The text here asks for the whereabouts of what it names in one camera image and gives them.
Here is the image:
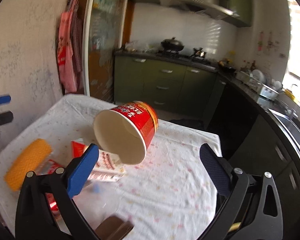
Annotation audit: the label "white floral tablecloth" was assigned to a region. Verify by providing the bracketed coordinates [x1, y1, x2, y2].
[0, 95, 221, 239]

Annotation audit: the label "dish rack with dishes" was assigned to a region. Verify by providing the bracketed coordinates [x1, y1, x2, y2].
[235, 69, 279, 101]

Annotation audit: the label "small metal pot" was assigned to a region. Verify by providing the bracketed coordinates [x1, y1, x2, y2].
[192, 47, 206, 59]

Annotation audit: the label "black wok on stove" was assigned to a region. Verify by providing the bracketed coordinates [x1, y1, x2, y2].
[161, 37, 184, 52]

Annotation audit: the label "orange sponge roll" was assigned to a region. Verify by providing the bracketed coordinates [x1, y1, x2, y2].
[4, 138, 52, 191]

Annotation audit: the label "green kitchen cabinets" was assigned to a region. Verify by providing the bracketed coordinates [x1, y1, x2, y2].
[114, 50, 218, 118]

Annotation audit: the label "red instant noodle cup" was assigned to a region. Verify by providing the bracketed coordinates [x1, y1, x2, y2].
[93, 101, 159, 165]

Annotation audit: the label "brown plastic tray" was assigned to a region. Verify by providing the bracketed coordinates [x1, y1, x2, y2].
[95, 216, 134, 240]

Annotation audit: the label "red hanging apron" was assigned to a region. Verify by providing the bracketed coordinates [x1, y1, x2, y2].
[57, 0, 83, 93]

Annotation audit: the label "red white snack wrapper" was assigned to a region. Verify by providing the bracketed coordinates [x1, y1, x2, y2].
[71, 138, 127, 182]

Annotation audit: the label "crushed red soda can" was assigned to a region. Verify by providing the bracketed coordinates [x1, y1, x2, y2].
[39, 159, 61, 219]

